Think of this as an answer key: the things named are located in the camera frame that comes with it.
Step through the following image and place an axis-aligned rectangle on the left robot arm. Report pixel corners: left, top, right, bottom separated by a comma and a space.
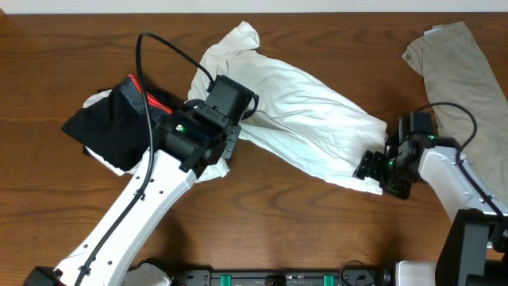
24, 102, 251, 286

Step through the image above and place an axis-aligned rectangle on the white printed t-shirt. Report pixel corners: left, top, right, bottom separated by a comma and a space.
200, 21, 387, 195

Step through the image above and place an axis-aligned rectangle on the grey khaki garment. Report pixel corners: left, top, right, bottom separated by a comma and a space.
402, 21, 507, 203

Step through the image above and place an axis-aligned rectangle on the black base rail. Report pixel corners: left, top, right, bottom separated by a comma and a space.
126, 268, 398, 286

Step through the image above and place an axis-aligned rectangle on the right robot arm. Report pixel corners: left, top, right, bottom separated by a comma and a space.
353, 135, 507, 285

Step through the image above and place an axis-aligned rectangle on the black shorts red waistband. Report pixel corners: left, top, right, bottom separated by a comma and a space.
61, 74, 149, 171

